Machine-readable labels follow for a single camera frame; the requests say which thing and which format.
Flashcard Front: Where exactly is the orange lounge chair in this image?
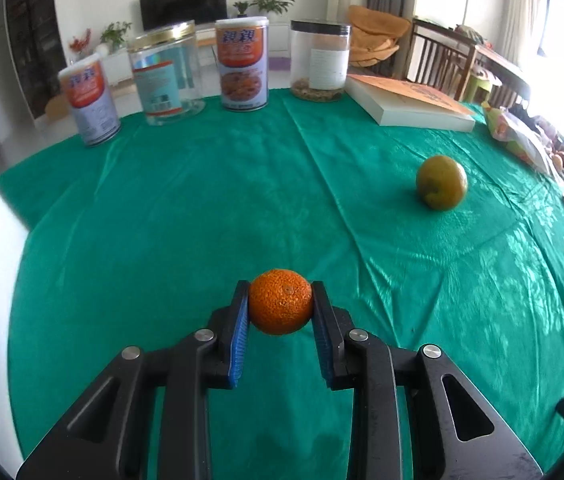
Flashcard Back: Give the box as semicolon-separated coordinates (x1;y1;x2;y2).
348;5;413;68

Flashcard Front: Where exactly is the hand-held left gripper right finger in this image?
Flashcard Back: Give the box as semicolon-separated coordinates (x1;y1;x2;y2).
310;280;545;480

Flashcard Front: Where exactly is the white curtain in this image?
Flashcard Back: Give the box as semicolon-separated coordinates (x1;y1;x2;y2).
499;0;547;68

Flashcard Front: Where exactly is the black television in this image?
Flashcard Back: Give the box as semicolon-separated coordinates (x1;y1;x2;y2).
140;0;227;32

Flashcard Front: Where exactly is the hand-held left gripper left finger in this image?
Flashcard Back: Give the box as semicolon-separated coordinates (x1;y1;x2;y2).
16;280;251;480

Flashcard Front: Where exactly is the dark display cabinet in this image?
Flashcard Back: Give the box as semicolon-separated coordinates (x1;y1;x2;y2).
4;0;60;120

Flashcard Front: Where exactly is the flat white orange box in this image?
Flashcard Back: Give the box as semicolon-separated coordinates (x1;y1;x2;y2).
346;74;476;133

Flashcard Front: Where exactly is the yellow-green orange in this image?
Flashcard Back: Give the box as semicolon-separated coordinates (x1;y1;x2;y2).
416;155;469;211

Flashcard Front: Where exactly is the clear jar gold lid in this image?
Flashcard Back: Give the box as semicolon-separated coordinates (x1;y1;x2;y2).
127;20;206;126

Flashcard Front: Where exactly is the plastic snack bag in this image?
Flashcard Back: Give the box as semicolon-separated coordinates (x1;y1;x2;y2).
482;101;555;176

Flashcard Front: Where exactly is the green tablecloth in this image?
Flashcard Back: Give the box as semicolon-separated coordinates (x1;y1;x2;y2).
0;87;564;480

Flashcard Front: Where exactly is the leafy potted plant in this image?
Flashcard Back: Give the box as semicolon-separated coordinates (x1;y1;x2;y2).
99;21;133;52

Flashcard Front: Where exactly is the large potted plant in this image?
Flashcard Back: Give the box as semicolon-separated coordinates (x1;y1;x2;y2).
249;0;295;23

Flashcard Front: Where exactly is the clear jar black lid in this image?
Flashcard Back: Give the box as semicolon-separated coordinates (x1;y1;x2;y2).
289;19;351;103

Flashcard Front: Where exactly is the small orange tangerine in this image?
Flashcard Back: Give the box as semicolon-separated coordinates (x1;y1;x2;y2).
248;268;313;336

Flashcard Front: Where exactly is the red flower bouquet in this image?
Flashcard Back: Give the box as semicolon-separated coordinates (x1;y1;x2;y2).
69;28;93;63

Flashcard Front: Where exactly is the orange label can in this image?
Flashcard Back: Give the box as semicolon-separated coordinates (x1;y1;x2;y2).
58;55;122;148
214;16;269;112

